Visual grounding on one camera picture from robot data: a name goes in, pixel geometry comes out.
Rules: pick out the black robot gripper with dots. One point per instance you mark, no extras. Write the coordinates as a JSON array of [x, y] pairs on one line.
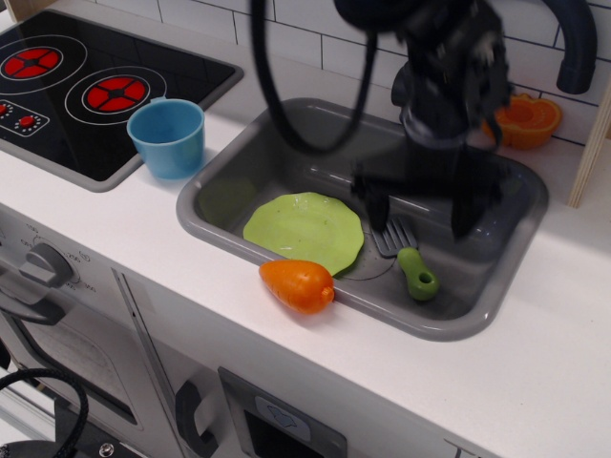
[[473, 177]]

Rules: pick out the grey spatula green handle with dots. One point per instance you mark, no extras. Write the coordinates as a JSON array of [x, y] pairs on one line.
[[397, 240]]

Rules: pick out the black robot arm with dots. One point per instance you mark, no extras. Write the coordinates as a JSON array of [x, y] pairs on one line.
[[437, 125]]

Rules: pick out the grey toy sink basin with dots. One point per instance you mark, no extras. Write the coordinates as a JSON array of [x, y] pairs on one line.
[[474, 272]]

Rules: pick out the green plastic plate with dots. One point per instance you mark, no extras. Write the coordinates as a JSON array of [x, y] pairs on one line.
[[308, 226]]

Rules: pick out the orange toy pumpkin half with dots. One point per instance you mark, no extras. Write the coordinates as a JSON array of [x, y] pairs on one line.
[[528, 123]]

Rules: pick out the orange toy carrot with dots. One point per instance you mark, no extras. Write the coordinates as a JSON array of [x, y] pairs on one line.
[[303, 286]]

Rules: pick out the wooden side panel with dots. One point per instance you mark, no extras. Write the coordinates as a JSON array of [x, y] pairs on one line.
[[599, 133]]

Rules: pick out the dark grey toy faucet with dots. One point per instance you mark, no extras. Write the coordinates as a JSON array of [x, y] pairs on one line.
[[575, 43]]

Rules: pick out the blue plastic cup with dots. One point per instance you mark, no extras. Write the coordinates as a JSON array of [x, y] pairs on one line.
[[169, 137]]

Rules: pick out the grey dishwasher panel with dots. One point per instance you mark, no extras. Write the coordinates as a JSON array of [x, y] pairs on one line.
[[266, 426]]

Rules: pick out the black toy stove top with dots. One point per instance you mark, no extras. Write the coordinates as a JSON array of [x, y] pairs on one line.
[[69, 86]]

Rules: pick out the grey oven knob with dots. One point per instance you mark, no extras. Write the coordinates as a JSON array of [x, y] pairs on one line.
[[46, 266]]

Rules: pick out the dark grey cabinet handle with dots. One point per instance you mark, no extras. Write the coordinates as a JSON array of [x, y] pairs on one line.
[[187, 400]]

